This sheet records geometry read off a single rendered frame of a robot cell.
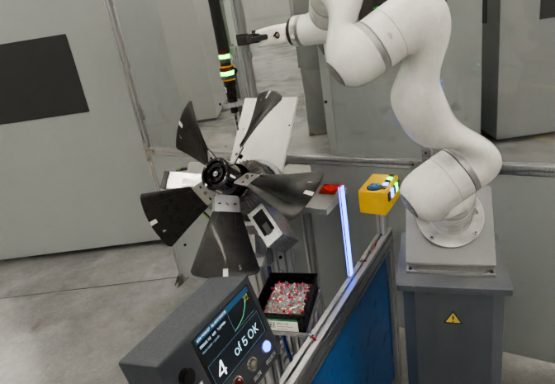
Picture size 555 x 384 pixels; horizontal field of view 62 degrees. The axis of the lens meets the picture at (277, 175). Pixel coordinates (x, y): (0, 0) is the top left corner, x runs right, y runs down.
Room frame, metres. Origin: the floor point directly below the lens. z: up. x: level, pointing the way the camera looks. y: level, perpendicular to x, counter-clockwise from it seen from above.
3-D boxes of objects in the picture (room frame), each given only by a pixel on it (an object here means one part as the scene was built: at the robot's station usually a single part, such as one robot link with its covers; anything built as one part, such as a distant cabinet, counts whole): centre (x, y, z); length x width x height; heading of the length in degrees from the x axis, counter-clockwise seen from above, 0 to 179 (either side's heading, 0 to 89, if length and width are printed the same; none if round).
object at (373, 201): (1.52, -0.36, 1.02); 0.16 x 0.10 x 0.11; 147
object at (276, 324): (1.22, 0.03, 0.85); 0.22 x 0.17 x 0.07; 162
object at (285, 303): (1.22, 0.04, 0.84); 0.19 x 0.14 x 0.05; 162
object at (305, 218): (2.00, -0.10, 0.42); 0.04 x 0.04 x 0.83; 57
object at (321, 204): (2.00, -0.10, 0.85); 0.36 x 0.24 x 0.03; 57
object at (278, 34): (1.36, -0.07, 1.65); 0.11 x 0.10 x 0.07; 57
